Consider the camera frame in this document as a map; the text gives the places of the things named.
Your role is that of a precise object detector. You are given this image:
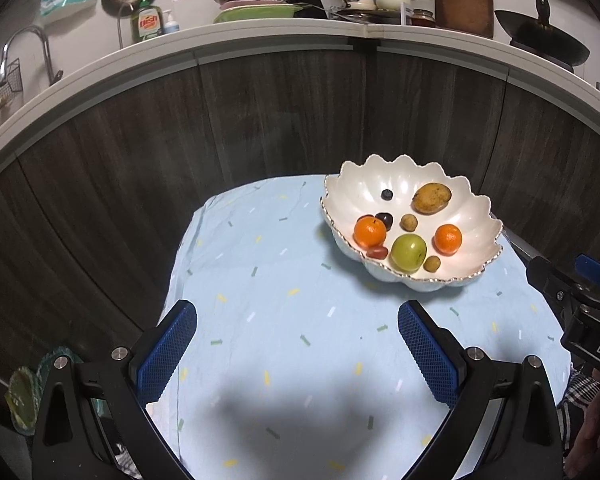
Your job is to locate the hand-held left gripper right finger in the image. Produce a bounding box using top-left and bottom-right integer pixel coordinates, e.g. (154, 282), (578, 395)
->
(396, 299), (566, 480)

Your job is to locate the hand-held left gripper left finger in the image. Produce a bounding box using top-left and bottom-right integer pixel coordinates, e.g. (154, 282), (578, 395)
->
(30, 299), (199, 480)

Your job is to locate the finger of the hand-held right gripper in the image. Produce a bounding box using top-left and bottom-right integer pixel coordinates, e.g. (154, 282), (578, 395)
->
(574, 254), (600, 293)
(525, 256), (600, 317)

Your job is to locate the white scalloped bowl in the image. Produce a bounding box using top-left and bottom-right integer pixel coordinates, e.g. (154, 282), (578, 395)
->
(321, 155), (503, 288)

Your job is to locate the green apple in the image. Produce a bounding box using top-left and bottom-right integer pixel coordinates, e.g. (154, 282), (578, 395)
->
(390, 233), (427, 274)

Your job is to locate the orange tangerine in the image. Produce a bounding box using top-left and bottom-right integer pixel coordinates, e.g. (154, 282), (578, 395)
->
(354, 215), (387, 248)
(434, 224), (463, 254)

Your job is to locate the yellow mango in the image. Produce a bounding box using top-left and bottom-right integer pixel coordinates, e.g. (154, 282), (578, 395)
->
(412, 183), (452, 216)

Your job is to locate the person's right hand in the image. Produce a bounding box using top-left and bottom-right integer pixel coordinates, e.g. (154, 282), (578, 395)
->
(564, 380), (600, 480)

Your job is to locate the dark checked cloth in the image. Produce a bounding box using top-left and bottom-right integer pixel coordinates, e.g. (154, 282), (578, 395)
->
(555, 367), (600, 461)

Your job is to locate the light blue patterned tablecloth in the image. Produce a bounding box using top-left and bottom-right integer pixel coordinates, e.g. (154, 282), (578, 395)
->
(164, 174), (572, 480)

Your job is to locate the dark wood base cabinet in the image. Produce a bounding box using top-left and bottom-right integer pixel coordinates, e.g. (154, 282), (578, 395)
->
(0, 47), (600, 411)

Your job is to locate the black wok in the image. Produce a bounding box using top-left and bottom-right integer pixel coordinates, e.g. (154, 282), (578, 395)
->
(494, 0), (592, 66)

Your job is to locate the steel pot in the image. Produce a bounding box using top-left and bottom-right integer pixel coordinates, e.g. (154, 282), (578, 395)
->
(337, 7), (411, 26)

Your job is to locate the green dish soap bottle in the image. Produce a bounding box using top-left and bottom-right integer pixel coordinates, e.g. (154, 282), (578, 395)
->
(131, 0), (164, 43)

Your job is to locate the thin metal tap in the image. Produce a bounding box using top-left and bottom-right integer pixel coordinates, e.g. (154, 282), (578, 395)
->
(117, 2), (133, 48)

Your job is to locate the curved metal faucet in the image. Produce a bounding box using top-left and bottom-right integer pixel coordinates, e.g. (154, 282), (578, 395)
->
(0, 26), (64, 88)

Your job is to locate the white kitchen counter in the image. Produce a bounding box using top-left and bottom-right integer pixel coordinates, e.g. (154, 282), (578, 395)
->
(0, 19), (600, 196)

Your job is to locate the green basin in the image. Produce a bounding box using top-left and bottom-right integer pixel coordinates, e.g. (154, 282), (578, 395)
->
(212, 4), (305, 25)

